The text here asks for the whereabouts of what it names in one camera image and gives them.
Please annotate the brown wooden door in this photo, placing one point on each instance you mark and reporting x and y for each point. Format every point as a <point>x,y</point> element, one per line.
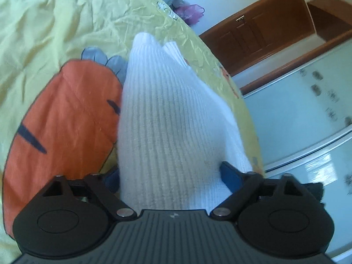
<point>255,30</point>

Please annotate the yellow carrot print blanket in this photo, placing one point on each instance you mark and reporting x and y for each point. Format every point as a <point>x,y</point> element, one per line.
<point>68,74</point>

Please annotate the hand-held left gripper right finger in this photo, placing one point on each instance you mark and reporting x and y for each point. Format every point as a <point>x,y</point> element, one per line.
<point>231,177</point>

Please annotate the pink plastic bag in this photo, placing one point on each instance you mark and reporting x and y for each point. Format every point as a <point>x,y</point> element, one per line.
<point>189,12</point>

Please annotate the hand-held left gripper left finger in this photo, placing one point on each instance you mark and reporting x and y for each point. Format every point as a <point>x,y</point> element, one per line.
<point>112,180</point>

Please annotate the white wardrobe with patterned glass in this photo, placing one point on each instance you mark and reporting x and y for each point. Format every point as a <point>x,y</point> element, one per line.
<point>302,115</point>

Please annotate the white knit sweater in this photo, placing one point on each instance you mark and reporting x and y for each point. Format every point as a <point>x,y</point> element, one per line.
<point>170,121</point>

